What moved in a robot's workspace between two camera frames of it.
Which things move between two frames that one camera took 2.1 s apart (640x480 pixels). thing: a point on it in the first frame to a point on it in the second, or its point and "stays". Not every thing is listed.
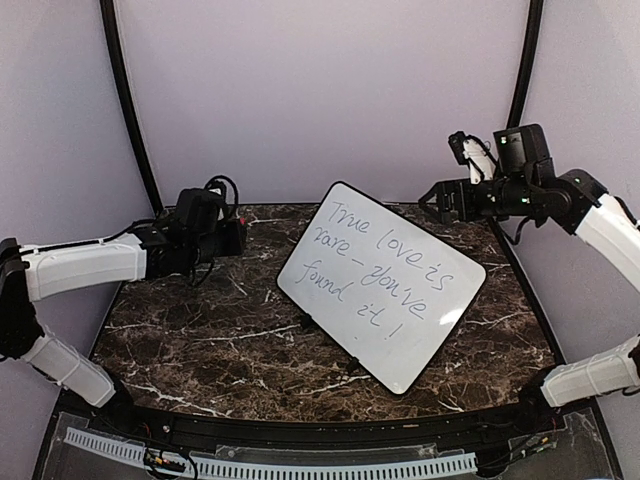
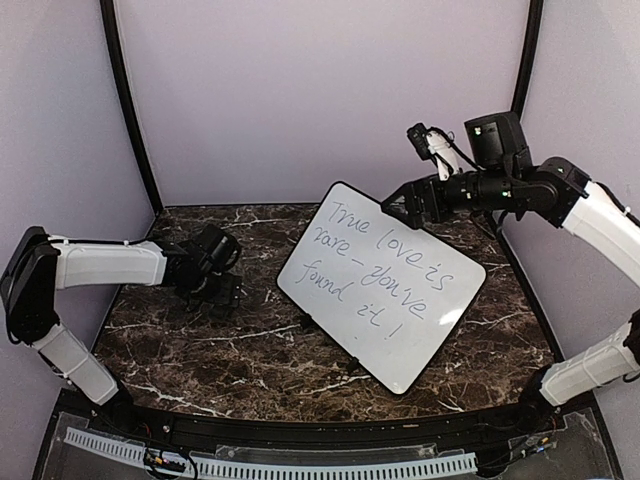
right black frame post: x=528 y=63 stays
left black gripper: x=235 y=247 to x=228 y=295
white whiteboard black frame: x=381 y=291 stays
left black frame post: x=107 y=8 stays
